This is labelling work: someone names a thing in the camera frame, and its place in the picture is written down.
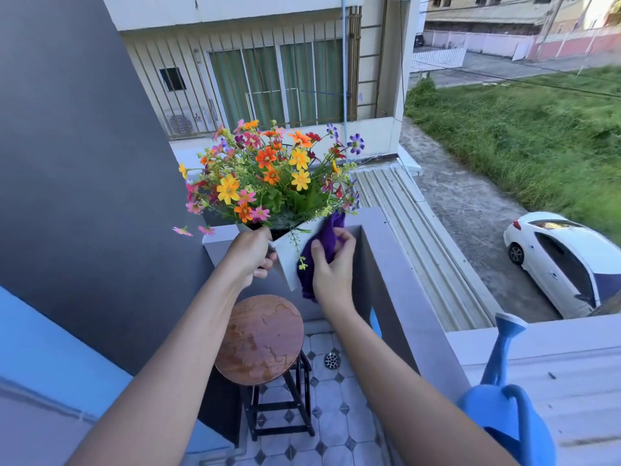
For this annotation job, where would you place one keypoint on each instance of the person's right hand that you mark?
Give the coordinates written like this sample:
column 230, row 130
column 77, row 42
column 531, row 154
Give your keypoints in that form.
column 334, row 279

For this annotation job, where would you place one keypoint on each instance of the person's left hand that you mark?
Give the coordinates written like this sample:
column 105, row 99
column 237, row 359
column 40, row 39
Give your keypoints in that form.
column 245, row 257

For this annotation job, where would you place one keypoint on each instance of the person's right thumb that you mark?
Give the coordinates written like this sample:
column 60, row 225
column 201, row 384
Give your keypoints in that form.
column 317, row 252

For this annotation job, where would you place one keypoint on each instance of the person's left fingers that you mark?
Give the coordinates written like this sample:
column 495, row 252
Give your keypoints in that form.
column 266, row 266

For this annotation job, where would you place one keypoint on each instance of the purple cleaning cloth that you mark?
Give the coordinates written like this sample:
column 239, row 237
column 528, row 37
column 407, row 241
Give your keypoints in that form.
column 327, row 237

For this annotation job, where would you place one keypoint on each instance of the white square flower pot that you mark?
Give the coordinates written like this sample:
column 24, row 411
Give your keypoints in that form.
column 291, row 257

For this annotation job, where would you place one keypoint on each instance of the person's left forearm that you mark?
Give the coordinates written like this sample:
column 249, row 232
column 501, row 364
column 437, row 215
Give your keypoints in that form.
column 165, row 378

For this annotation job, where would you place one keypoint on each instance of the person's right forearm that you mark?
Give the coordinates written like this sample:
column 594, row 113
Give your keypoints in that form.
column 402, row 393

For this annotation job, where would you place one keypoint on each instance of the round wooden stool black legs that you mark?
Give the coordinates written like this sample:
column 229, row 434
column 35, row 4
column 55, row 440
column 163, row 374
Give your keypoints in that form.
column 262, row 339

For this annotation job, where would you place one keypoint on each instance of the small blue plastic object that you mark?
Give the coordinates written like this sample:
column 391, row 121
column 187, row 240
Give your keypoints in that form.
column 375, row 322

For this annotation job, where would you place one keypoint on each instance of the grey corrugated metal roof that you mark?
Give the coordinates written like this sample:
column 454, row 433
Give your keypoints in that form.
column 417, row 237

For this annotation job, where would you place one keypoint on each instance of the colourful artificial flower bunch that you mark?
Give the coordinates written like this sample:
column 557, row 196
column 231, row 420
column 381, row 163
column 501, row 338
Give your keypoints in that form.
column 267, row 162

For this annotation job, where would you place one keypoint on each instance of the round metal floor drain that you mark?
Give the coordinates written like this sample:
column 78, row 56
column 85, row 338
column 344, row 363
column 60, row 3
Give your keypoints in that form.
column 332, row 360

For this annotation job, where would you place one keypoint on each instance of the white air conditioner outdoor unit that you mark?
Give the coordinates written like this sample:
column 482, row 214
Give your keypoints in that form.
column 181, row 125

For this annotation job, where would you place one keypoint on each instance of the sliding glass door green curtains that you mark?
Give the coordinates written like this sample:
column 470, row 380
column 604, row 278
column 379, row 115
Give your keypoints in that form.
column 264, row 84

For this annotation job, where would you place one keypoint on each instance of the blue vertical drain pipe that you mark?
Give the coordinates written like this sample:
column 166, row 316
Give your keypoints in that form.
column 345, row 67

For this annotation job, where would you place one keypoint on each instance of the tan metal window grille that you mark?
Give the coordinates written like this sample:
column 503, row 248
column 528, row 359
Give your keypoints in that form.
column 354, row 67

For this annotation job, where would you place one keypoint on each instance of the small dark window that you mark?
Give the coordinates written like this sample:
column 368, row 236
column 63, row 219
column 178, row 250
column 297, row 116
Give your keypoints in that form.
column 172, row 79

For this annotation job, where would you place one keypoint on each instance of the white picket fence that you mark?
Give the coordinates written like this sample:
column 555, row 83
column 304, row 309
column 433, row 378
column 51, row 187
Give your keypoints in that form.
column 436, row 58

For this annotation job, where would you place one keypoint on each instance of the blue plastic watering can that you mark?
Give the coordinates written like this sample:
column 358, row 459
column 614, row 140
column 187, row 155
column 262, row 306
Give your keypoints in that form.
column 490, row 410

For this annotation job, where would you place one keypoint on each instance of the dark parked car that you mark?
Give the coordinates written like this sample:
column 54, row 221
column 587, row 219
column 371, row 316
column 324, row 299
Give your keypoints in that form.
column 419, row 40

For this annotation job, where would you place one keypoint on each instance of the green grass field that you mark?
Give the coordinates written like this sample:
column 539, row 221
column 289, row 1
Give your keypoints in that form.
column 524, row 135

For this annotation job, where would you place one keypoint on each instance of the white car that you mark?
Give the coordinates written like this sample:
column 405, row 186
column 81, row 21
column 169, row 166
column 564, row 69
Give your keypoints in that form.
column 558, row 259

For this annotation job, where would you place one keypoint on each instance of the cream neighbouring building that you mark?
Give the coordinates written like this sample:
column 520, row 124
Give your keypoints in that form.
column 242, row 9

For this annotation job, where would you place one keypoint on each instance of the pink boundary wall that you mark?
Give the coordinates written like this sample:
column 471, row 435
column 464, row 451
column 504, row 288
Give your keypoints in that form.
column 485, row 43

